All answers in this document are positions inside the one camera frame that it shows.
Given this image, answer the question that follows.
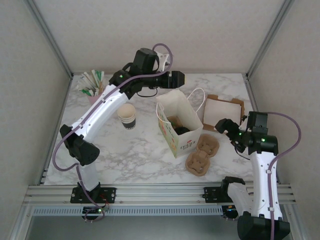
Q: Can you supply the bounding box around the aluminium mounting rail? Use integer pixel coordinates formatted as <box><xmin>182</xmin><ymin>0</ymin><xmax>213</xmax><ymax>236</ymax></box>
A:
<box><xmin>24</xmin><ymin>184</ymin><xmax>297</xmax><ymax>206</ymax></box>

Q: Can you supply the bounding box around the stack of paper cups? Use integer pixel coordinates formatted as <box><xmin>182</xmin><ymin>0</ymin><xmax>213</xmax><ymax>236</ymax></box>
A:
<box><xmin>116</xmin><ymin>103</ymin><xmax>137</xmax><ymax>131</ymax></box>

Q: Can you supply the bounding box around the aluminium table side rail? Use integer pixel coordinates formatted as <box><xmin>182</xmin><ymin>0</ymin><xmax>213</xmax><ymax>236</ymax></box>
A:
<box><xmin>38</xmin><ymin>73</ymin><xmax>74</xmax><ymax>186</ymax></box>
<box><xmin>244</xmin><ymin>74</ymin><xmax>280</xmax><ymax>185</ymax></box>

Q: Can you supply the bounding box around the white paper takeout bag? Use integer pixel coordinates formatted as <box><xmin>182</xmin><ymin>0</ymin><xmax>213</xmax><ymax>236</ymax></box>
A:
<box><xmin>155</xmin><ymin>87</ymin><xmax>206</xmax><ymax>160</ymax></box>

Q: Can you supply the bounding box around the white slotted cable duct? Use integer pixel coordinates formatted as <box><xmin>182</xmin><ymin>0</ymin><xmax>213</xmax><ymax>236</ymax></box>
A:
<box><xmin>32</xmin><ymin>206</ymin><xmax>224</xmax><ymax>216</ymax></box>

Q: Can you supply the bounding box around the aluminium frame post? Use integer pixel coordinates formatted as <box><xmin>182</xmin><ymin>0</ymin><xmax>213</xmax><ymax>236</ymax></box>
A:
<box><xmin>24</xmin><ymin>0</ymin><xmax>75</xmax><ymax>79</ymax></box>
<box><xmin>245</xmin><ymin>0</ymin><xmax>296</xmax><ymax>80</ymax></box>

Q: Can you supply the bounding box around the coffee cup with black lid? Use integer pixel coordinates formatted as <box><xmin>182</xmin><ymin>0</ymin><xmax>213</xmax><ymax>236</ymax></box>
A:
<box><xmin>173</xmin><ymin>126</ymin><xmax>191</xmax><ymax>138</ymax></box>

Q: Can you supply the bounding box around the brown pulp cup carrier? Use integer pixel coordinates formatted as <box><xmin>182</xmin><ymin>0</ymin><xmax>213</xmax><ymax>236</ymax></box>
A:
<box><xmin>184</xmin><ymin>133</ymin><xmax>221</xmax><ymax>178</ymax></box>
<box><xmin>165</xmin><ymin>114</ymin><xmax>198</xmax><ymax>137</ymax></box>

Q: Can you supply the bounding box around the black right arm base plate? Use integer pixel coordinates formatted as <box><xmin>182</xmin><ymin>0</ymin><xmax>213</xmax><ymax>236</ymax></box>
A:
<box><xmin>203</xmin><ymin>186</ymin><xmax>231</xmax><ymax>204</ymax></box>

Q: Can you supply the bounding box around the brown cardboard tray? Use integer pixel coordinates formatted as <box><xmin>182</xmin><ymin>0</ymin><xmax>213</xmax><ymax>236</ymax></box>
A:
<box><xmin>201</xmin><ymin>94</ymin><xmax>245</xmax><ymax>133</ymax></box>

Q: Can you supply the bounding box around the aluminium frame leg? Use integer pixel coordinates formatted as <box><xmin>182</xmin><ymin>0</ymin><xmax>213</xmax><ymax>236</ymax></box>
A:
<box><xmin>9</xmin><ymin>203</ymin><xmax>33</xmax><ymax>240</ymax></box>
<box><xmin>283</xmin><ymin>202</ymin><xmax>305</xmax><ymax>240</ymax></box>

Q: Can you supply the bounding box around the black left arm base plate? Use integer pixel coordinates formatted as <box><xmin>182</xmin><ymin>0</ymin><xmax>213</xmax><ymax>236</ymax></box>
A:
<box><xmin>70</xmin><ymin>186</ymin><xmax>118</xmax><ymax>205</ymax></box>

